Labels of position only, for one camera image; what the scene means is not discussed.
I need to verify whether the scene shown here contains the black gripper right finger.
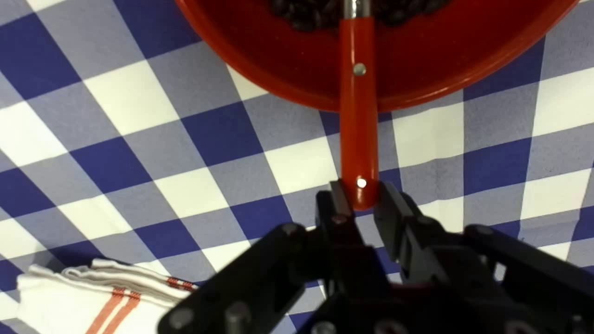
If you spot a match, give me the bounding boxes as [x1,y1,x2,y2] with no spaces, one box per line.
[371,178,452,280]

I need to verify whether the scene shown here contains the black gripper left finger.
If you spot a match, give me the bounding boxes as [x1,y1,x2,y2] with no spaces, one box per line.
[315,180,362,247]

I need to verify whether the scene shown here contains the red handled metal spoon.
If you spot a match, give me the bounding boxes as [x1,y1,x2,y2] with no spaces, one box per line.
[337,18,378,209]

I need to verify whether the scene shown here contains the red bowl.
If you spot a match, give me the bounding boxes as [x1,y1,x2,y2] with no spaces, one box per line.
[176,0,579,111]

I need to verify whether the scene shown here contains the coffee beans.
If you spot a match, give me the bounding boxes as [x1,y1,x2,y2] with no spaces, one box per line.
[267,0,451,31]

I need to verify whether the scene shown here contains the white folded towel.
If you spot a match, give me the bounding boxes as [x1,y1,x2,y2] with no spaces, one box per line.
[16,260,196,334]

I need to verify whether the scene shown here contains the blue white checkered tablecloth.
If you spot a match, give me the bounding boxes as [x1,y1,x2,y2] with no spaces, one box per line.
[0,0,594,334]

